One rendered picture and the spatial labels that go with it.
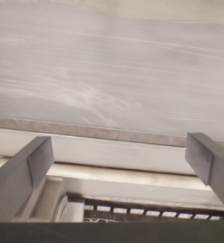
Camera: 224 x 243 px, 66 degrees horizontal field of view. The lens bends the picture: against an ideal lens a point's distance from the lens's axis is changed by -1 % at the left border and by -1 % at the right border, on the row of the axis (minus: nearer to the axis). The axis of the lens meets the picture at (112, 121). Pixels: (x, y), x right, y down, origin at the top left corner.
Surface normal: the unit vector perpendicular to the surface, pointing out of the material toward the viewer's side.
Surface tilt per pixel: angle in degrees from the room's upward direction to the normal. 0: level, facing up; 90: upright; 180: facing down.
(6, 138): 0
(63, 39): 0
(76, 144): 0
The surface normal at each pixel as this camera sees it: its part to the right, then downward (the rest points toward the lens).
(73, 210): 0.03, 0.02
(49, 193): 0.11, -0.85
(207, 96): -0.04, 0.65
